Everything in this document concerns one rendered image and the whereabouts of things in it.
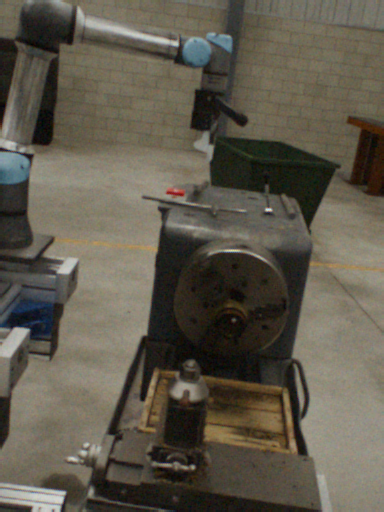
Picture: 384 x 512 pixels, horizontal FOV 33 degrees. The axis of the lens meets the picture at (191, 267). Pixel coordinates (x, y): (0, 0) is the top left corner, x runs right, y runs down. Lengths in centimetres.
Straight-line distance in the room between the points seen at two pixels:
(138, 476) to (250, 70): 1074
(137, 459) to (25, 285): 70
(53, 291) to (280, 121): 1034
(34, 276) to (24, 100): 48
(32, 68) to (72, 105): 978
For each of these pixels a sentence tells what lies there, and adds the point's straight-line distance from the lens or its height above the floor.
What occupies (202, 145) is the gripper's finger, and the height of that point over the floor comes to 146.
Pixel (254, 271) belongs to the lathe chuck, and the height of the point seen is 119.
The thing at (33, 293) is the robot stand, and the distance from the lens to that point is 179.
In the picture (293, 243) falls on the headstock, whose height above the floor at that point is 123.
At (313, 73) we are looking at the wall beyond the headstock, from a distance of 1200.
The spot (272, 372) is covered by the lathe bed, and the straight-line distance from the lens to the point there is 192.
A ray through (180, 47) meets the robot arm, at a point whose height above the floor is 172.
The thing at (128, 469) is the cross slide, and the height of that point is 96.
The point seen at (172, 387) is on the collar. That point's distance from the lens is 120.
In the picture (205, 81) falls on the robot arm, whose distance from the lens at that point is 193.
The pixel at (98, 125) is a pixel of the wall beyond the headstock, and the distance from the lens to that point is 1163.
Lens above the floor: 172
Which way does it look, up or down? 19 degrees down
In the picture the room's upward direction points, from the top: 8 degrees clockwise
